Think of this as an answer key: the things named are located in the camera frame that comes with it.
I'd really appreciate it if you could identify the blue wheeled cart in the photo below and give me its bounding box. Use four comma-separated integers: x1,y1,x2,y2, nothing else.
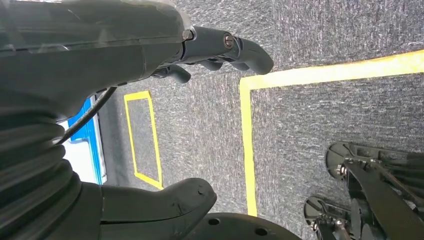
59,95,108,185

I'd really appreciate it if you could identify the ribbed grey left arm sleeve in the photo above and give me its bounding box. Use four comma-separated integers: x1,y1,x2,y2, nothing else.
0,92,83,240

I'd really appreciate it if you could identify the yellow floor tape square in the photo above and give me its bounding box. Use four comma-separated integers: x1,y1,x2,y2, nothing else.
239,49,424,218

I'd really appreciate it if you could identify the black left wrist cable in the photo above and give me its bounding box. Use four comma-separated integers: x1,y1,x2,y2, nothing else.
54,86,118,146

